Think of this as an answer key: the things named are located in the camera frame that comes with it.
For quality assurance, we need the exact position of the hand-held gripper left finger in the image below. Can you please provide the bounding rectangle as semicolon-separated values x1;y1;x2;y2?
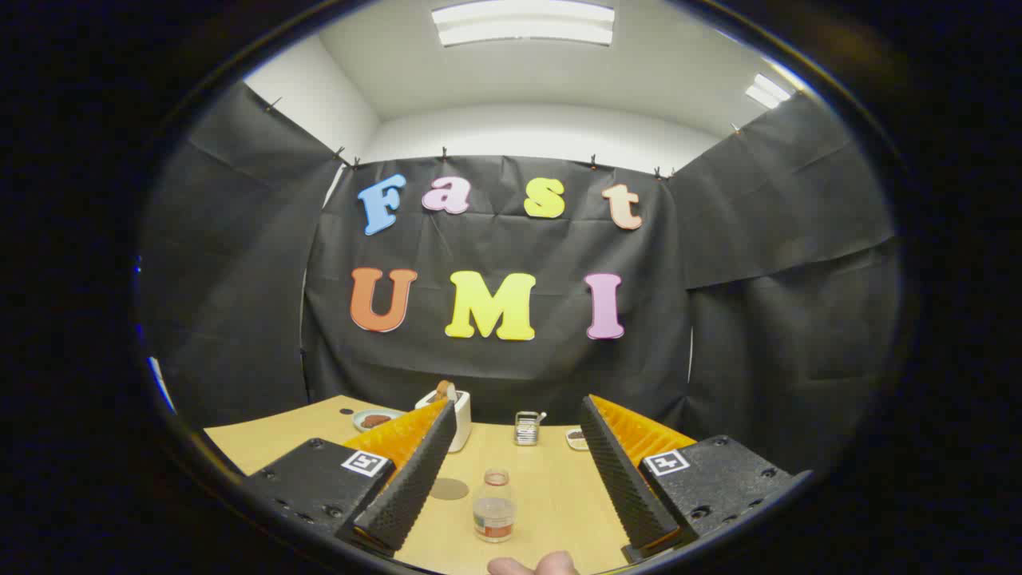
240;398;458;558

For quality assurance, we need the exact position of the long ceiling light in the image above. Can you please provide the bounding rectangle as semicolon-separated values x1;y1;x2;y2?
431;2;616;47

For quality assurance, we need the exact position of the small pale green plate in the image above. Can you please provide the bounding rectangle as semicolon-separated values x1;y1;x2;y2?
352;408;406;433

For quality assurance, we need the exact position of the clear juice bottle red label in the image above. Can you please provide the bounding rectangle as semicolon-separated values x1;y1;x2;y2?
473;468;518;544

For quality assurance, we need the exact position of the white toaster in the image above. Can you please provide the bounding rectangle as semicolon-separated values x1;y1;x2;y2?
415;388;472;454

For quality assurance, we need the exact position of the small wire basket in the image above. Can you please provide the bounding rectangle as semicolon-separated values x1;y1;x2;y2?
514;410;548;446

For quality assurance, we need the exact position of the small ceiling light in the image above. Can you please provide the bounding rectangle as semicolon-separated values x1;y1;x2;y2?
745;73;791;110

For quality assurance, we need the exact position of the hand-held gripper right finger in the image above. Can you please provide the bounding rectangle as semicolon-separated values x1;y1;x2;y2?
580;394;815;564

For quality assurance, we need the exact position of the wooden table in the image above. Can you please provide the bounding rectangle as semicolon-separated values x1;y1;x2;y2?
204;395;640;574

